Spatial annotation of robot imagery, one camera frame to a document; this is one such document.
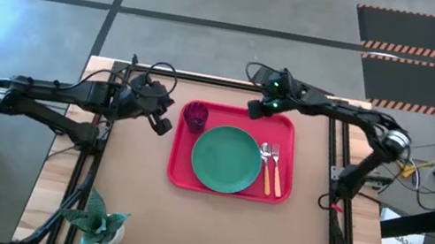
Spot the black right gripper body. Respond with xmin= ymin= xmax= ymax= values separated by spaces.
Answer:
xmin=261 ymin=69 xmax=312 ymax=117

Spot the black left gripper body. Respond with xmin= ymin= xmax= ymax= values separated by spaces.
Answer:
xmin=121 ymin=70 xmax=180 ymax=123

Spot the purple plastic cup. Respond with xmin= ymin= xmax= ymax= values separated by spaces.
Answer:
xmin=179 ymin=98 xmax=211 ymax=137

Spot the teal round plate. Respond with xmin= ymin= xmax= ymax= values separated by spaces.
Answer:
xmin=186 ymin=119 xmax=269 ymax=201

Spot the spoon with wooden handle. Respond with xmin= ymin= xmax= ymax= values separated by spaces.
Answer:
xmin=251 ymin=141 xmax=281 ymax=198

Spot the fork with wooden handle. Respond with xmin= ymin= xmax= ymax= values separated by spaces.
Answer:
xmin=262 ymin=141 xmax=292 ymax=200

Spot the red plastic tray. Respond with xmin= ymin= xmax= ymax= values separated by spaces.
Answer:
xmin=163 ymin=95 xmax=306 ymax=209

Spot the green potted plant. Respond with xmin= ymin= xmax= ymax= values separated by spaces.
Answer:
xmin=53 ymin=181 xmax=135 ymax=244

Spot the white plant pot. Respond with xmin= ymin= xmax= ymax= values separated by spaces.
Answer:
xmin=95 ymin=219 xmax=127 ymax=244

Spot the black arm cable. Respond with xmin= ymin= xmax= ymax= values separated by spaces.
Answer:
xmin=142 ymin=59 xmax=182 ymax=103
xmin=242 ymin=60 xmax=283 ymax=91

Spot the black aluminium table frame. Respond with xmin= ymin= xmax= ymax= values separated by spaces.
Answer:
xmin=16 ymin=47 xmax=420 ymax=244

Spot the yellow cable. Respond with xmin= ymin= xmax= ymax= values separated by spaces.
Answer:
xmin=401 ymin=146 xmax=435 ymax=183

